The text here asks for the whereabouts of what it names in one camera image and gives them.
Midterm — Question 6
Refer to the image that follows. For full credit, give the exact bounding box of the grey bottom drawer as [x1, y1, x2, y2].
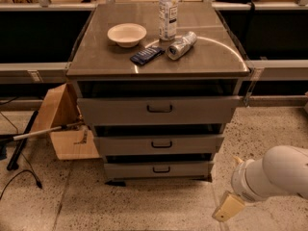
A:
[104, 161, 214, 180]

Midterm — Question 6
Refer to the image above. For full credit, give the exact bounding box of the silver crushed drink can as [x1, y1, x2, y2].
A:
[167, 32, 197, 60]

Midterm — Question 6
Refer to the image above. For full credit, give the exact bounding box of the grey metal drawer cabinet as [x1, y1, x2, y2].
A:
[65, 1, 251, 187]

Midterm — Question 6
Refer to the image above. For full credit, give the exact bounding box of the brown cardboard box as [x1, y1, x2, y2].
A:
[31, 84, 99, 160]

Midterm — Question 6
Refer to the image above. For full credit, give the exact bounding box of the grey middle drawer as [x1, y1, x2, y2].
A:
[94, 135, 223, 156]

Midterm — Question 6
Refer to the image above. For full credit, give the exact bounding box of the grey drawer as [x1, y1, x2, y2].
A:
[94, 135, 223, 156]
[104, 161, 214, 180]
[77, 96, 240, 125]

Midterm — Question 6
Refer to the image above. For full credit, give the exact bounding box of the black cable on floor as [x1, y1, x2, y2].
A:
[0, 95, 43, 200]

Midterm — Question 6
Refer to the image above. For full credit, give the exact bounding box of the black bar on floor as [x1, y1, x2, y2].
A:
[7, 111, 39, 170]

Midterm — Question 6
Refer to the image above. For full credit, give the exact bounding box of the silver and black pole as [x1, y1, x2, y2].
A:
[0, 121, 84, 145]

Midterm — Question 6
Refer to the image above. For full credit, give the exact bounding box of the grey top drawer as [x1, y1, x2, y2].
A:
[77, 96, 240, 125]

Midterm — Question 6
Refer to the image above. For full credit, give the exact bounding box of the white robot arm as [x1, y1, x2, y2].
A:
[212, 145, 308, 222]

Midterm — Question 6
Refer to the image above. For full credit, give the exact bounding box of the dark blue snack packet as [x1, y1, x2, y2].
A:
[130, 46, 165, 65]

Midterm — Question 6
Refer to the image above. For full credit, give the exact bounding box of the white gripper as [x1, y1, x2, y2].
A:
[212, 156, 266, 222]

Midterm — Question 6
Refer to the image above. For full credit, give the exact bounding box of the white paper bowl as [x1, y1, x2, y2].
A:
[107, 23, 147, 48]

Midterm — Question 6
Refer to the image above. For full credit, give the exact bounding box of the clear plastic water bottle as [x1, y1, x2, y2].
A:
[159, 0, 178, 40]

